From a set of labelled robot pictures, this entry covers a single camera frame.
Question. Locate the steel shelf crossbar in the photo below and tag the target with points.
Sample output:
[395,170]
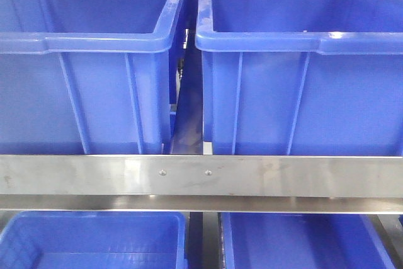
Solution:
[288,184]

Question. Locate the blue upper shelf bin right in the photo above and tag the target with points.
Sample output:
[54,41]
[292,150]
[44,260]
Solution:
[301,77]

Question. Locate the blue shelf bin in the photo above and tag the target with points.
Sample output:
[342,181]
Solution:
[88,76]
[301,77]

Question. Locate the blue upper shelf bin left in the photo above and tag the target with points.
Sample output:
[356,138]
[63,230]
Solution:
[88,76]

